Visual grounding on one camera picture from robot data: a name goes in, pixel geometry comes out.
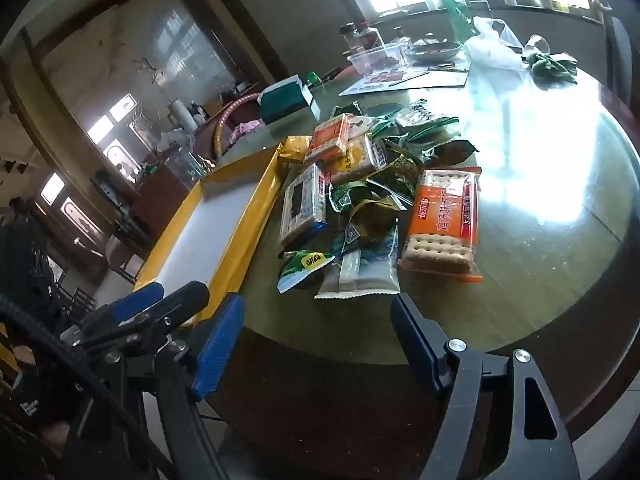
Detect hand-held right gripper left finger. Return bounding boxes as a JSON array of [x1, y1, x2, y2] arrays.
[[65, 294, 246, 480]]

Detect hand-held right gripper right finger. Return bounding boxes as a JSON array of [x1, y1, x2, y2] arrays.
[[390, 292, 581, 480]]

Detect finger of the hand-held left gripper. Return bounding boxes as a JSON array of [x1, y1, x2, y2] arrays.
[[60, 281, 166, 347], [75, 281, 211, 348]]

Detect yellow cardboard box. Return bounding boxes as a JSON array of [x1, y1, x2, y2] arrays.
[[132, 142, 291, 328]]

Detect white and green snack packet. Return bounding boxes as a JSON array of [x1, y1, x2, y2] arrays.
[[314, 232, 401, 301]]

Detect green packet yellow label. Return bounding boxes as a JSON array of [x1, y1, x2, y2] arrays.
[[276, 250, 337, 293]]

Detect orange cracker packet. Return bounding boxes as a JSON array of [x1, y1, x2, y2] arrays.
[[303, 114, 351, 163], [397, 166, 483, 283]]

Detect blue label cracker packet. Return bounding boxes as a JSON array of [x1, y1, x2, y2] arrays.
[[279, 162, 333, 248]]

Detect yellow cracker packet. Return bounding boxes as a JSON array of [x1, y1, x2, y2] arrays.
[[325, 132, 388, 186]]

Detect person's left hand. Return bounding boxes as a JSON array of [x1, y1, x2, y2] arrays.
[[39, 419, 72, 457]]

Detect dark wooden sideboard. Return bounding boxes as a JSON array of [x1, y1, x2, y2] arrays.
[[125, 105, 236, 241]]

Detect clear plastic jug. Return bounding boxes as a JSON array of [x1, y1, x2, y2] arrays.
[[165, 147, 206, 191]]

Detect clear plastic bag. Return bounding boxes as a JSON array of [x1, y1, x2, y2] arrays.
[[157, 127, 196, 153]]

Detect pile of green snack packets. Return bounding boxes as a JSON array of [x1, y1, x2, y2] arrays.
[[327, 102, 480, 261]]

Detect pink and yellow hoop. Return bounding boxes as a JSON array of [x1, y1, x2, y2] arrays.
[[212, 91, 263, 161]]

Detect pink cloth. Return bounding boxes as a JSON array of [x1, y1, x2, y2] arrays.
[[227, 119, 266, 148]]

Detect white thermos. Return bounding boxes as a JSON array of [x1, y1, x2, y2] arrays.
[[170, 99, 198, 128]]

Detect gold snack packet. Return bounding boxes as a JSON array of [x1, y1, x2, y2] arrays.
[[276, 135, 313, 165]]

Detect green tissue box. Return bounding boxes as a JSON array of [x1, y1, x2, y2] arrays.
[[257, 74, 323, 125]]

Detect green-edged brown snack packet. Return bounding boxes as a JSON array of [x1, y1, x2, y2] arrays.
[[395, 100, 461, 136]]

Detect large framed glass panel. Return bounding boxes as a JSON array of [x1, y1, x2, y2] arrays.
[[20, 0, 281, 201]]

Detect printed paper leaflet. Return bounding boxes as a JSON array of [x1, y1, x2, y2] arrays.
[[338, 67, 471, 97]]

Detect black chopstick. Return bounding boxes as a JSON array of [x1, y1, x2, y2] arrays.
[[389, 71, 432, 86]]

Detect clear plastic food container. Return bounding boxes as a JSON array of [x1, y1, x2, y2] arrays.
[[346, 42, 408, 75]]

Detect metal plate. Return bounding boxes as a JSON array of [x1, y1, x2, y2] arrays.
[[405, 40, 463, 63]]

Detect white plastic bag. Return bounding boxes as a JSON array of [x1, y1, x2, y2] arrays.
[[464, 16, 526, 71]]

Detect sauce bottle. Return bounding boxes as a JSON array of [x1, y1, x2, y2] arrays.
[[361, 22, 386, 51]]

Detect glass jar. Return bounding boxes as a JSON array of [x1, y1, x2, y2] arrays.
[[339, 24, 362, 53]]

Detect glass cup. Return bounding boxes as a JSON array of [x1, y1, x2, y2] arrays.
[[522, 34, 552, 57]]

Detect green plastic bottle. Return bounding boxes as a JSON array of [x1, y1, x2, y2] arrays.
[[440, 0, 473, 41]]

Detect black ribbed cable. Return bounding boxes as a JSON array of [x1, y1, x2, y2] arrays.
[[0, 295, 171, 480]]

